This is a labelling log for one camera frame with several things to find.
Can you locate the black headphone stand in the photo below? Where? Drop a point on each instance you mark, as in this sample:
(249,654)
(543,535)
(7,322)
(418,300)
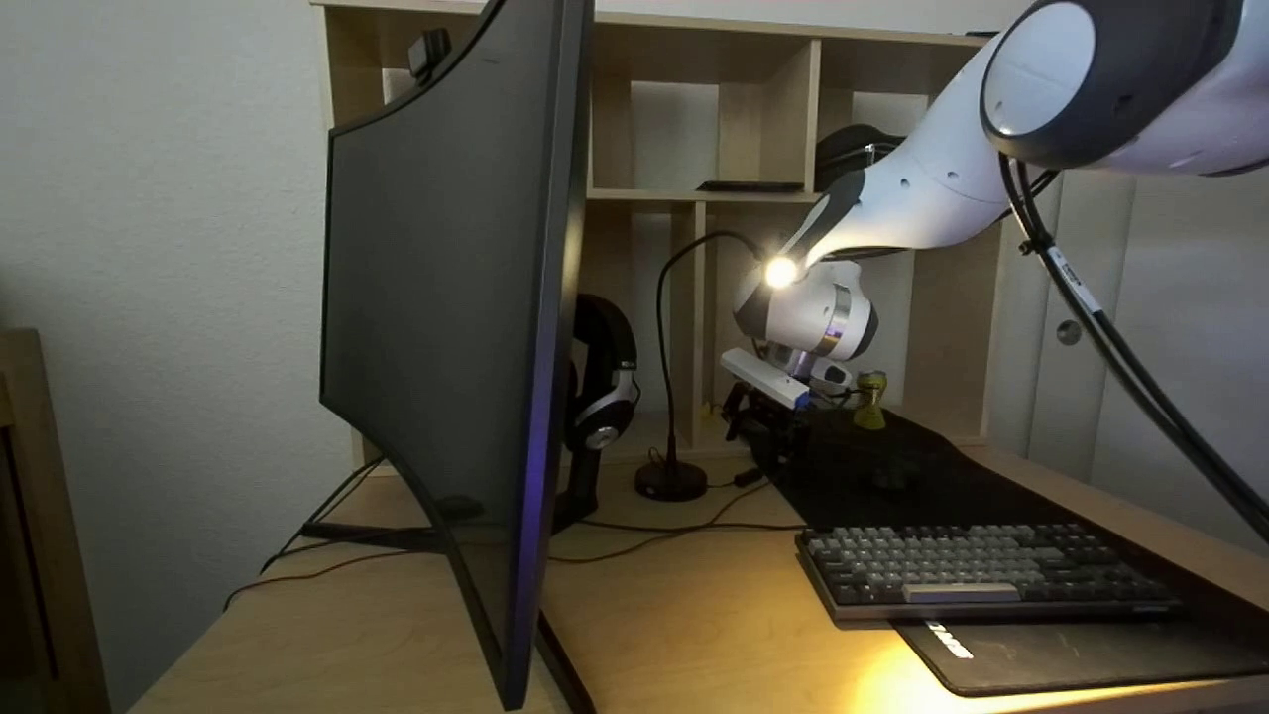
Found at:
(577,495)

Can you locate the black monitor stand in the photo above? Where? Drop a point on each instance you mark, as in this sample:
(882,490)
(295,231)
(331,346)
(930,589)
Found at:
(383,535)

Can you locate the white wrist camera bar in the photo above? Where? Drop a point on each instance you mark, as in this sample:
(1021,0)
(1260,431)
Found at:
(767,378)

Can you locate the small dark shelf gadget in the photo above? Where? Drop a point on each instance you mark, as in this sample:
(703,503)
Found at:
(432,55)

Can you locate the black silver headphones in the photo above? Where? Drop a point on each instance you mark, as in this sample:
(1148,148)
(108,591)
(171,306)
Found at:
(603,398)

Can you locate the flat black shelf item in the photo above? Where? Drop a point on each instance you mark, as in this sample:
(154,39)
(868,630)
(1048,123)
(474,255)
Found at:
(753,186)

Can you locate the wooden shelf unit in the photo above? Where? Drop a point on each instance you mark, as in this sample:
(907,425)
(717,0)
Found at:
(794,105)

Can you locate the round metal door lock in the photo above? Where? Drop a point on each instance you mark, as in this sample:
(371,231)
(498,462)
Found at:
(1067,330)

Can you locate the black gooseneck desk lamp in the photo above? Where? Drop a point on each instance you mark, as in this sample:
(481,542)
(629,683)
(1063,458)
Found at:
(671,477)

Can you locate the black desk mat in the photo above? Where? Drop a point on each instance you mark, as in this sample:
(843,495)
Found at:
(1057,654)

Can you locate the black curved monitor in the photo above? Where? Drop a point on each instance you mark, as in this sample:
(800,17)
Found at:
(449,330)

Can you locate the small olive figurine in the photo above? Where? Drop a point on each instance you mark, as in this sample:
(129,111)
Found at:
(870,402)

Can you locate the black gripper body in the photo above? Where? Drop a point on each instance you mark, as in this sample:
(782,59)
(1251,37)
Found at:
(778,425)

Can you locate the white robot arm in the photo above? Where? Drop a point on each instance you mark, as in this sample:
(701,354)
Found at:
(926,183)

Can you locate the brown wooden cabinet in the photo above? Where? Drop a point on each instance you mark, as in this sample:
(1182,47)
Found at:
(40,556)

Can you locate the grey mechanical keyboard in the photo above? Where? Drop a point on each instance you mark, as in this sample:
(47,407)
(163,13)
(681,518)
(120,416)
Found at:
(979,567)

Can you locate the bulky black shelf item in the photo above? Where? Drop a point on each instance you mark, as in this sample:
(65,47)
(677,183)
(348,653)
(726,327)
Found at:
(855,150)

